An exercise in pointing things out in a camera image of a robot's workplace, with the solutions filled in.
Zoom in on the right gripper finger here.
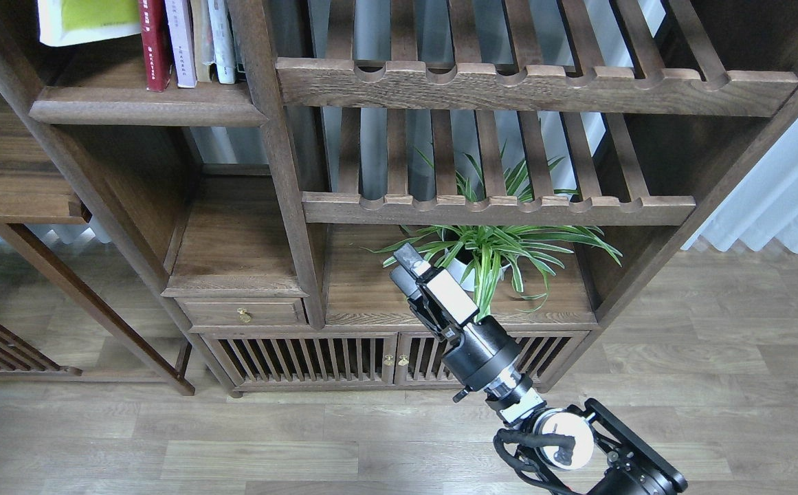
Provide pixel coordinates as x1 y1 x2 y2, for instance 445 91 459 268
393 243 478 328
390 267 447 341

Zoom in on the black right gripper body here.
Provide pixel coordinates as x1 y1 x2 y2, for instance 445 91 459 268
442 316 520 394

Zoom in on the red cover book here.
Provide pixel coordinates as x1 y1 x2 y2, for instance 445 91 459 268
138 1 170 93

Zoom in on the white lavender cover book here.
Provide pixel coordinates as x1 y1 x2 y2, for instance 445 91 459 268
165 0 197 88

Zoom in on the yellow green cover book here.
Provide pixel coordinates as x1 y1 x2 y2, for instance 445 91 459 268
37 1 141 47

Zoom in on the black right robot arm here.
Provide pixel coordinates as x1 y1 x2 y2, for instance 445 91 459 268
390 243 688 494

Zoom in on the white plant pot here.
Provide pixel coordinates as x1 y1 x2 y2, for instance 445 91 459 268
445 239 510 292

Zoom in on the green spider plant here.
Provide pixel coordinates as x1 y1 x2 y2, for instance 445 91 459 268
368 141 623 320

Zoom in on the brass drawer knob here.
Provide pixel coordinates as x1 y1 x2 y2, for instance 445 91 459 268
236 308 253 323

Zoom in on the dark wooden bookshelf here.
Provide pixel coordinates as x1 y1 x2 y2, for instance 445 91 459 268
0 1 798 395

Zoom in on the upright dark green book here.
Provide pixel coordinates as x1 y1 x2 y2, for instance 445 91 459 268
231 27 247 81

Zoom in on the upright white book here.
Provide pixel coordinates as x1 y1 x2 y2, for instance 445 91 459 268
208 1 236 85

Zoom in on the white pleated curtain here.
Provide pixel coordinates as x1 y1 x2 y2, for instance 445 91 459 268
682 118 798 254

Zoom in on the upright beige book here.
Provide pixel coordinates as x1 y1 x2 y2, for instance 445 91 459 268
189 0 214 83

